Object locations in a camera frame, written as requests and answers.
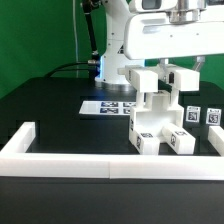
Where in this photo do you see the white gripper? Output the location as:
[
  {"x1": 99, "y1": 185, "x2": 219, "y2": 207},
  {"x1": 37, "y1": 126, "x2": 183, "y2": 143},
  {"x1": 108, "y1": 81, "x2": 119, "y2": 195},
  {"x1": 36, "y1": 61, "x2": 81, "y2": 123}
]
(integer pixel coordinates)
[{"x1": 123, "y1": 0, "x2": 224, "y2": 84}]

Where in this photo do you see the white chair seat part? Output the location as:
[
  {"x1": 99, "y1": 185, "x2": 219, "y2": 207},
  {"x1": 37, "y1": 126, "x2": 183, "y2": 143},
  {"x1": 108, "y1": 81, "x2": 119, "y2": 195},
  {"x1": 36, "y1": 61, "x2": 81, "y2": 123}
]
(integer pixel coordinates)
[{"x1": 129, "y1": 90, "x2": 184, "y2": 142}]

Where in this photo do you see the white chair back frame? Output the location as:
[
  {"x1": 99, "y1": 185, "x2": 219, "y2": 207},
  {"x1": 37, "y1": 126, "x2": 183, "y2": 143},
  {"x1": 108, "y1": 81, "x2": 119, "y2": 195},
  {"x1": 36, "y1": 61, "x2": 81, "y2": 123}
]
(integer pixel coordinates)
[{"x1": 118, "y1": 64, "x2": 200, "y2": 93}]

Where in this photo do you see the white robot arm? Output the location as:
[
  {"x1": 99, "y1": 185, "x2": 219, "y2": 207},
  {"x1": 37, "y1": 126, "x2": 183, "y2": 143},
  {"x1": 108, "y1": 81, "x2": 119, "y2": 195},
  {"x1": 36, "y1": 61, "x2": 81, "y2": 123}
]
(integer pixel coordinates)
[{"x1": 82, "y1": 0, "x2": 224, "y2": 85}]

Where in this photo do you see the left small tag cube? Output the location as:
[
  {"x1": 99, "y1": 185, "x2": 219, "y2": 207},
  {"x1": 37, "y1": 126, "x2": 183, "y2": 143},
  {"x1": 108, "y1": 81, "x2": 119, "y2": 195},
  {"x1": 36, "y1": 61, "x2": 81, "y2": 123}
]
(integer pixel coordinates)
[{"x1": 186, "y1": 106, "x2": 201, "y2": 123}]

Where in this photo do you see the small tag cube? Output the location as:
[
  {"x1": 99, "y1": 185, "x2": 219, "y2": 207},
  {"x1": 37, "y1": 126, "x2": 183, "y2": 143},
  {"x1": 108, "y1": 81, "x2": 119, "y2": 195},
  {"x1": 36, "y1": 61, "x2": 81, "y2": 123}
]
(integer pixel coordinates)
[
  {"x1": 206, "y1": 108, "x2": 222, "y2": 125},
  {"x1": 186, "y1": 106, "x2": 201, "y2": 123}
]

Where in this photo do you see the right small tag cube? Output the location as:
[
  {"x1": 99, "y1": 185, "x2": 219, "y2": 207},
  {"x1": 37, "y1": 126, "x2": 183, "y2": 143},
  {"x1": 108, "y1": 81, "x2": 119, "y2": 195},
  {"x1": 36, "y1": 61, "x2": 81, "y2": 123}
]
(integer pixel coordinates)
[{"x1": 206, "y1": 108, "x2": 222, "y2": 125}]

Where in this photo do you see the white marker sheet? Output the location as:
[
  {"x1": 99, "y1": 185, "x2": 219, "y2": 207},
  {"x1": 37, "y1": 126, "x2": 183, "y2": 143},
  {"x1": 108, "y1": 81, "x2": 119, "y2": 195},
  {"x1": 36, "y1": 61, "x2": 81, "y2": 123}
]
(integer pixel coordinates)
[{"x1": 79, "y1": 101, "x2": 135, "y2": 115}]

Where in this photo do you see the white U-shaped fence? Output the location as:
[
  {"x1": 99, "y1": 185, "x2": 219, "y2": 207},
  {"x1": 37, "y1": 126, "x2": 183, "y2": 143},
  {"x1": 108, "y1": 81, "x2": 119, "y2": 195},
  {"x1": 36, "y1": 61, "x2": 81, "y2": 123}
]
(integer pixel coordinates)
[{"x1": 0, "y1": 122, "x2": 224, "y2": 180}]

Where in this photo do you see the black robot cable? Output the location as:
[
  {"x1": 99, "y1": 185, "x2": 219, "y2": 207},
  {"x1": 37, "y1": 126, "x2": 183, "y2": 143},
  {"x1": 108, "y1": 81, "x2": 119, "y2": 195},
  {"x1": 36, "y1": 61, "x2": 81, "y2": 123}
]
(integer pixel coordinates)
[{"x1": 44, "y1": 13, "x2": 101, "y2": 79}]

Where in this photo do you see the white thin cable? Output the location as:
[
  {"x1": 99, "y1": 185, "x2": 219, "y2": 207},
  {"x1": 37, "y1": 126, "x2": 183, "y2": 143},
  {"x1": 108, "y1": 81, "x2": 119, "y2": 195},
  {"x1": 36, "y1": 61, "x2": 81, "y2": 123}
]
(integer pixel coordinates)
[{"x1": 72, "y1": 0, "x2": 81, "y2": 79}]

